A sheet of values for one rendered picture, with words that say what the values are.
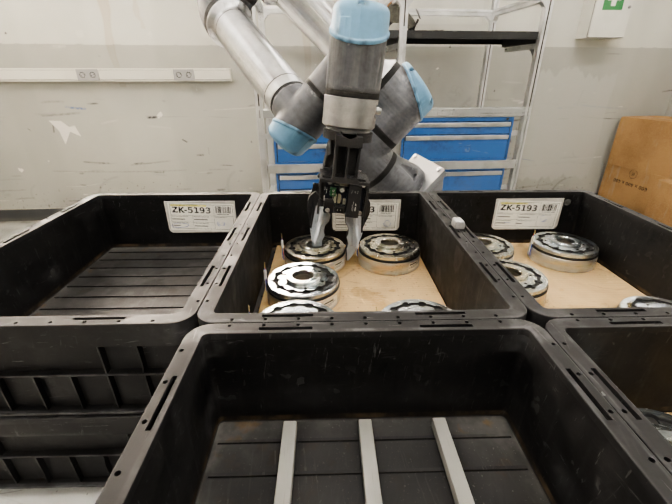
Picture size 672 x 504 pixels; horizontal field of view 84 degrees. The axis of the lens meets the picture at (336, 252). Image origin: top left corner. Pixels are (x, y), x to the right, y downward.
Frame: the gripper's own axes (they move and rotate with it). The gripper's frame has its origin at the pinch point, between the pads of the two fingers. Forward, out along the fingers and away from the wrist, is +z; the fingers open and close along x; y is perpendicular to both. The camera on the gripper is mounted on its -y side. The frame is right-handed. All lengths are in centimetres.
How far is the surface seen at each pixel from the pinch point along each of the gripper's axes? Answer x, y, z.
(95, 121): -179, -255, 23
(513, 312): 14.6, 30.4, -9.1
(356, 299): 3.2, 12.2, 2.0
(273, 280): -8.8, 11.6, 0.3
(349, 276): 2.6, 5.3, 2.0
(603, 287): 40.8, 9.8, -1.9
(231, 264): -12.6, 20.3, -6.3
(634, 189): 264, -245, 32
